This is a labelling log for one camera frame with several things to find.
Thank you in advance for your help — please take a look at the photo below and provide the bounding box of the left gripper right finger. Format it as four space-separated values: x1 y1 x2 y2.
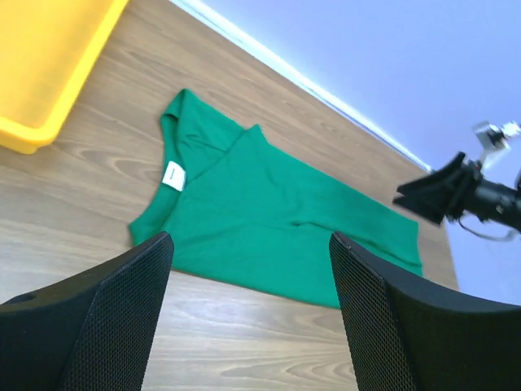
329 232 520 390

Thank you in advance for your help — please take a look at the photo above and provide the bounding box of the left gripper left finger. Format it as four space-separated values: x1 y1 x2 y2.
1 232 173 390

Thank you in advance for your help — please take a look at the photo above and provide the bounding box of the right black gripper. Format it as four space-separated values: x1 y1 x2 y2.
392 152 484 225

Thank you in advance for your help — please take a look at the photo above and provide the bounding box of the green t shirt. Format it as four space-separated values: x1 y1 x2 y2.
129 89 422 308

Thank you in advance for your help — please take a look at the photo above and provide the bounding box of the yellow plastic tray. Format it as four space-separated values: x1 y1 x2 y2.
1 1 127 154

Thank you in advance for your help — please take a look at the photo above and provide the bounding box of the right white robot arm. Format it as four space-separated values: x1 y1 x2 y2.
392 152 520 231

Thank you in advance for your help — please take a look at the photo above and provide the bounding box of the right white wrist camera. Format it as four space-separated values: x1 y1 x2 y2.
473 121 520 169

